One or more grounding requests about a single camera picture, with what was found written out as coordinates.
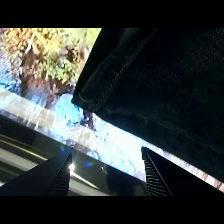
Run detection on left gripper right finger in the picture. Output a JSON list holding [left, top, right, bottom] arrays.
[[140, 145, 222, 197]]

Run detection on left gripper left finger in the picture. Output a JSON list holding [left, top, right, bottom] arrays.
[[0, 149, 74, 197]]

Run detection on dark blue jeans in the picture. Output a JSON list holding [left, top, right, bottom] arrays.
[[71, 27, 224, 185]]

